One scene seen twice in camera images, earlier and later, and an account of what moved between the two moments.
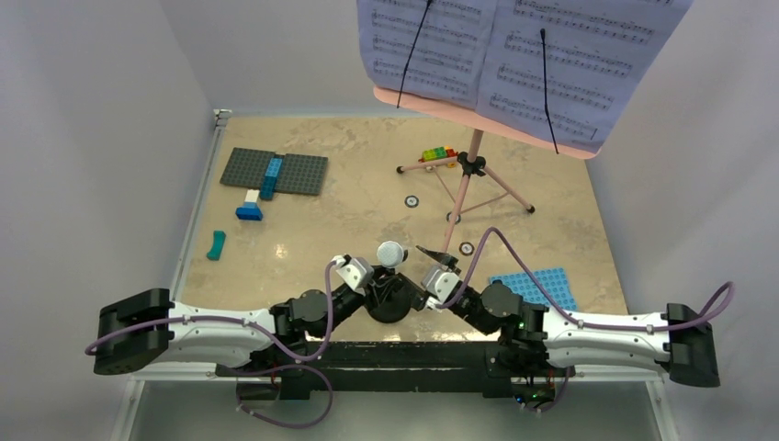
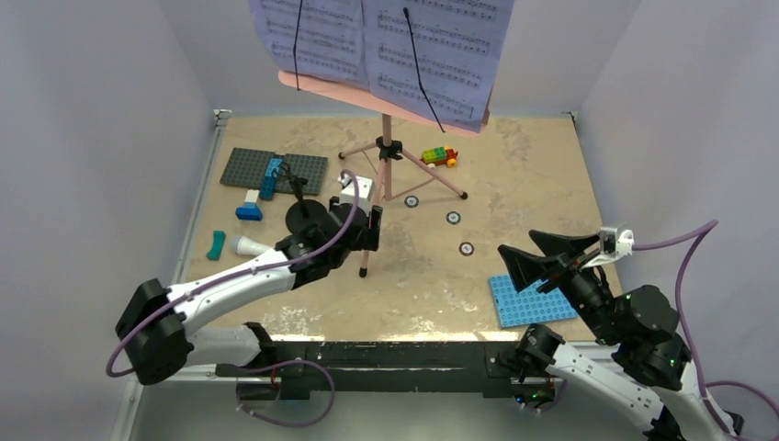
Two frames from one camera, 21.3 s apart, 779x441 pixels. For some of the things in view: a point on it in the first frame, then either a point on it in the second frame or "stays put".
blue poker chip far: x=412 y=201 stays put
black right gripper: x=419 y=297 -> x=524 y=267
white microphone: x=389 y=254 -> x=244 y=246
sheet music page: x=447 y=56 -> x=321 y=39
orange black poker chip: x=467 y=248 stays put
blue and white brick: x=250 y=211 stays put
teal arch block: x=219 y=238 stays put
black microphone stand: x=388 y=299 -> x=304 y=213
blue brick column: x=271 y=179 stays put
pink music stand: x=472 y=163 -> x=400 y=177
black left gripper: x=360 y=297 -> x=369 y=231
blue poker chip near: x=457 y=218 stays put
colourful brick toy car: x=438 y=152 stays put
